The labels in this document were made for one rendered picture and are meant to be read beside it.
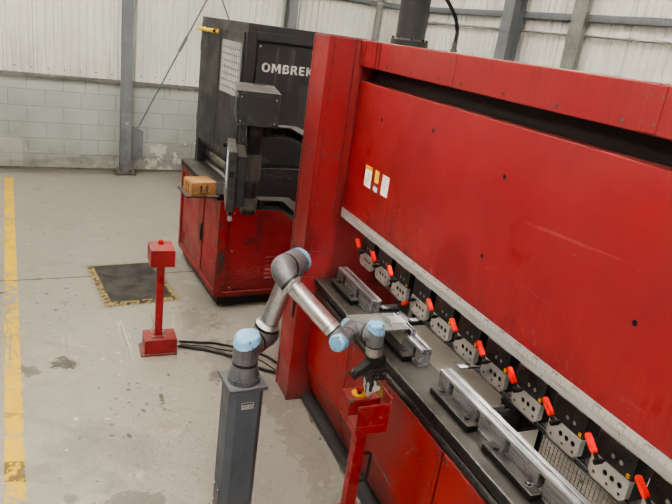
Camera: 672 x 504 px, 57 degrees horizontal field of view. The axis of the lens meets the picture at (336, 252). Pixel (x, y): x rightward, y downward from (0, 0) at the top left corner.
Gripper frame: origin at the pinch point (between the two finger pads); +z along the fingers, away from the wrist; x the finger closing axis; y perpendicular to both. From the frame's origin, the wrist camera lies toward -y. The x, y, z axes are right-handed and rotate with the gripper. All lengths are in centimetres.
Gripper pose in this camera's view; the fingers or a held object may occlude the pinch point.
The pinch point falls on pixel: (366, 394)
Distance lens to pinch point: 282.6
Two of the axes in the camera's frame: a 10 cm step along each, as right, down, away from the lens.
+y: 9.3, -0.9, 3.6
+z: -0.5, 9.3, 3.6
